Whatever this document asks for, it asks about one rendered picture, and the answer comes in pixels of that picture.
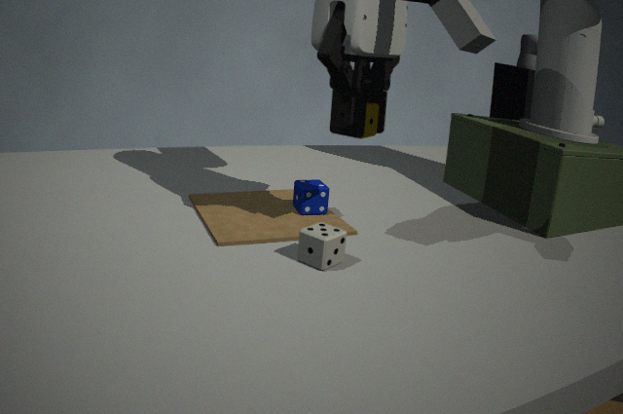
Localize yellow die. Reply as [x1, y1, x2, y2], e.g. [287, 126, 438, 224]
[359, 102, 379, 139]

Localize tan flat mat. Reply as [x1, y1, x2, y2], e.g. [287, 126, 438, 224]
[189, 189, 357, 246]

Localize blue die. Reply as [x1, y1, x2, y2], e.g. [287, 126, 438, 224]
[293, 180, 329, 215]

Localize white die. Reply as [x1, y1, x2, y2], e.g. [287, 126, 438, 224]
[298, 222, 347, 271]

